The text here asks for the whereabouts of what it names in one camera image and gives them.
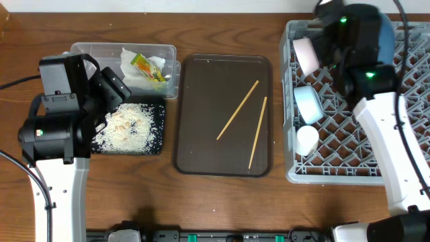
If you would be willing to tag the white speckled bowl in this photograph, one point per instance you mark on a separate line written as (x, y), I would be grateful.
(306, 55)

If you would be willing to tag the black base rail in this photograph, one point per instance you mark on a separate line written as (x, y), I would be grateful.
(132, 231)

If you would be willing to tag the light blue bowl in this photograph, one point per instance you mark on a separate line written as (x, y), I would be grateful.
(309, 104)

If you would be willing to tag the white rice pile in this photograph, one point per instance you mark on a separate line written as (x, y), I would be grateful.
(126, 129)

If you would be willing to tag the yellow green snack wrapper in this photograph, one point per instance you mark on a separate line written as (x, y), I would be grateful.
(149, 70)

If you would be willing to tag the grey dishwasher rack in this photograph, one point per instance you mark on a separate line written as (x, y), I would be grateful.
(344, 155)

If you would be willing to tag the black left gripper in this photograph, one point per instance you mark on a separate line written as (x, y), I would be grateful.
(113, 88)

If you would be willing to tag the white paper cup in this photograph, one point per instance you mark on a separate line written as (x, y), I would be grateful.
(307, 138)

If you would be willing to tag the wooden chopstick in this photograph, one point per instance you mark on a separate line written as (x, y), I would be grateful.
(237, 109)
(257, 132)

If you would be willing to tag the clear plastic bin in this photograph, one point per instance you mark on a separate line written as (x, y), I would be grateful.
(108, 55)

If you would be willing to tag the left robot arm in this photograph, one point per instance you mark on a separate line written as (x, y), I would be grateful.
(56, 143)

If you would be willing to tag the dark blue plate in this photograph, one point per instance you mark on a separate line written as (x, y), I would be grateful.
(386, 41)

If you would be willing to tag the brown serving tray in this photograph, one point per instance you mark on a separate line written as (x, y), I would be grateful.
(212, 87)

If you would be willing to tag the white tissue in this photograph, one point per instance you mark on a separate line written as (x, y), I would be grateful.
(132, 76)

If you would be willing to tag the black tray bin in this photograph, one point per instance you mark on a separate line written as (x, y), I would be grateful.
(161, 111)

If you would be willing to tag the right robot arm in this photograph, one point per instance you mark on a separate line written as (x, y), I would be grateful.
(365, 77)

